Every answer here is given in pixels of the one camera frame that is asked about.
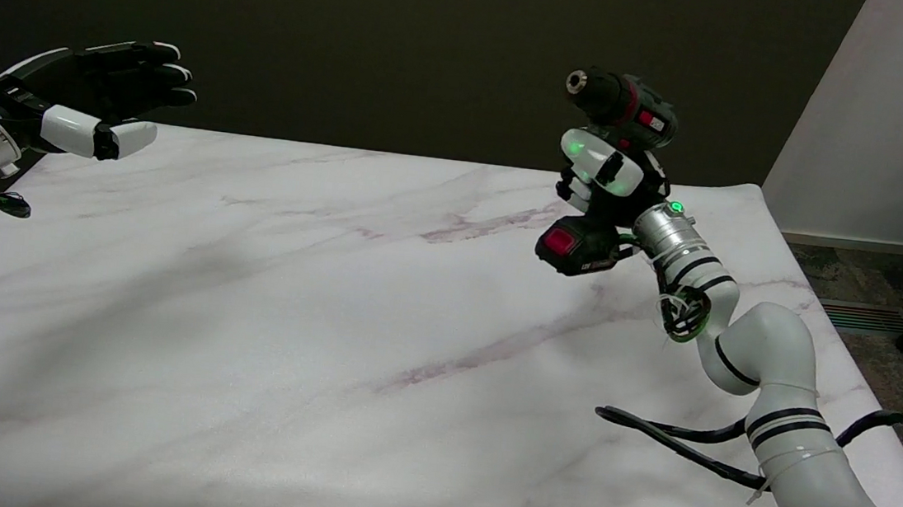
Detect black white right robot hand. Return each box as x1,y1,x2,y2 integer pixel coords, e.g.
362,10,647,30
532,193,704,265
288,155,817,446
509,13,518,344
551,125,677,234

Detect dark green power screwdriver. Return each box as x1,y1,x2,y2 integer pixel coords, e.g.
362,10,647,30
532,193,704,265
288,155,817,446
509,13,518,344
532,64,684,287

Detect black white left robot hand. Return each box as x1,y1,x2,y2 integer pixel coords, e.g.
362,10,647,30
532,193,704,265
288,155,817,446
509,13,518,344
0,26,204,171

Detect floor vent grille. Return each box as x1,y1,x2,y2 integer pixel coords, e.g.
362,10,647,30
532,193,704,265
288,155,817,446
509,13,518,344
816,298,903,335

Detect green black right wrist cables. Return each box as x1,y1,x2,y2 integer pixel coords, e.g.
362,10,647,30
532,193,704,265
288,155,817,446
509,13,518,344
652,280,715,347

